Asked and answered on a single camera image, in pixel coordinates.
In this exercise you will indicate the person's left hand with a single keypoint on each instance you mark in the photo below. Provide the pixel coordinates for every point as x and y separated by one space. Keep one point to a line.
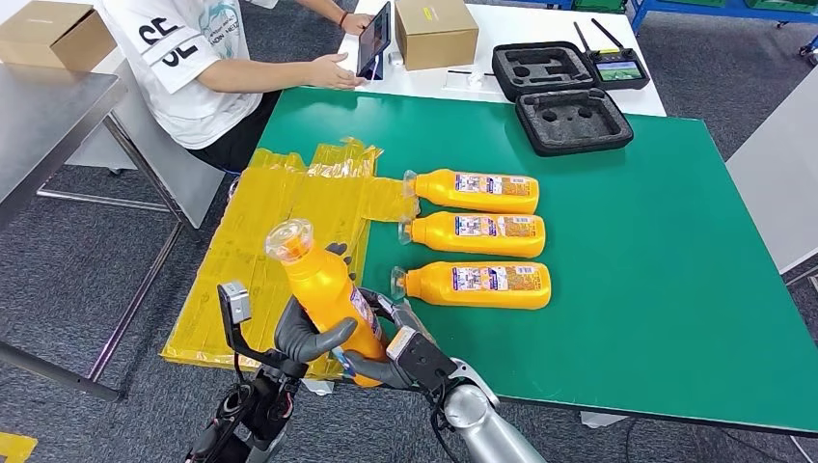
356 24

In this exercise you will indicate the person's right hand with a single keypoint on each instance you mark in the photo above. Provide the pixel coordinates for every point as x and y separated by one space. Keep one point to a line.
332 73

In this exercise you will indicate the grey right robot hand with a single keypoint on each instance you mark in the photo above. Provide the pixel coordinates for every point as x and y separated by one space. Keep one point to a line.
393 313

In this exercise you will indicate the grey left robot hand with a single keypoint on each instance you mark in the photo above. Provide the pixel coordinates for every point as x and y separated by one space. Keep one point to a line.
294 339

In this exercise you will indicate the black tablet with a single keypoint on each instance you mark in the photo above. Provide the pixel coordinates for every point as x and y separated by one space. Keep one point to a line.
374 38

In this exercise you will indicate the orange detergent bottle clear cap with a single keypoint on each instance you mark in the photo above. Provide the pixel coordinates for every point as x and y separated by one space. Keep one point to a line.
434 235
319 287
428 286
441 190

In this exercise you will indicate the person's left forearm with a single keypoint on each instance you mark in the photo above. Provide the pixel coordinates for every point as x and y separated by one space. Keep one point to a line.
323 9

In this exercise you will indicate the person's right forearm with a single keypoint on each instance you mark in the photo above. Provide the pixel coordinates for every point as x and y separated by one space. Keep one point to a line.
255 73

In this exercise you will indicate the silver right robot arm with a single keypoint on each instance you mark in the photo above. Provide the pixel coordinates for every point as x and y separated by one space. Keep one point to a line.
485 428

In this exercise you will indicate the small white round object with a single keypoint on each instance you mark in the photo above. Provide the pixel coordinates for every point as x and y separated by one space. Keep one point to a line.
395 60

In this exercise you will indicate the cardboard box yellow sticker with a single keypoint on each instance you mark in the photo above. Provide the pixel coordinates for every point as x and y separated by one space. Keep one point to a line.
436 35

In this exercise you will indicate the thin black stylus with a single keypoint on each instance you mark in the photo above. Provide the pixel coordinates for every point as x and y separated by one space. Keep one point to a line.
461 72

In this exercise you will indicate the yellow taped cardboard sheet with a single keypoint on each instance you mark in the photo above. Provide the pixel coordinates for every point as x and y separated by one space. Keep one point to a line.
268 211

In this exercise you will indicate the small white clip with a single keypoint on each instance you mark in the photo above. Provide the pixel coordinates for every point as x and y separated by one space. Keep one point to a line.
476 79

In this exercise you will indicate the person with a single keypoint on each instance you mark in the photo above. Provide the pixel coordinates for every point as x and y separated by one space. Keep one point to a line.
185 64

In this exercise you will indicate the black foam-lined open case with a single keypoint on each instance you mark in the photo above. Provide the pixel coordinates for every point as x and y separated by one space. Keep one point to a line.
570 137

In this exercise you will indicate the green plastic crate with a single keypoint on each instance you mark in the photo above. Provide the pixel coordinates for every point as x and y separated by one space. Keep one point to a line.
597 5
779 5

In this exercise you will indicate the black remote controller with antennas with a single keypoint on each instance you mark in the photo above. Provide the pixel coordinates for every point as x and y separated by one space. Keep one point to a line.
618 70

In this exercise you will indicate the plain brown cardboard box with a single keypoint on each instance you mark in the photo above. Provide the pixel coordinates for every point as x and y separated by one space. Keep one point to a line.
51 32

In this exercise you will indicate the steel table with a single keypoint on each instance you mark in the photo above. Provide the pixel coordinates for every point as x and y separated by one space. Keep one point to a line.
45 121

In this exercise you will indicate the yellow floor tape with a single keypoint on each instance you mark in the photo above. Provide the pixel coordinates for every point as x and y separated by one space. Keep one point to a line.
13 450

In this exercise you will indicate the blue metal rack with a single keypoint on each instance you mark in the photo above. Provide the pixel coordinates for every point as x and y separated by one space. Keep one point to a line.
735 9

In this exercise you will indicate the light grey table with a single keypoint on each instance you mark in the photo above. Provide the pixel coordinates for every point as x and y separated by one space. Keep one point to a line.
779 179

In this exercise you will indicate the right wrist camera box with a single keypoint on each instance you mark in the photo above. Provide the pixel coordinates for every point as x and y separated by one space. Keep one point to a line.
422 361

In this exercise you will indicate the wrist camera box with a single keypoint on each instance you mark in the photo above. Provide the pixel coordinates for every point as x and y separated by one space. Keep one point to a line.
422 361
236 303

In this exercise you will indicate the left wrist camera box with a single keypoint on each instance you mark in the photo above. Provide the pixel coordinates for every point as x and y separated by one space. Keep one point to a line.
236 303

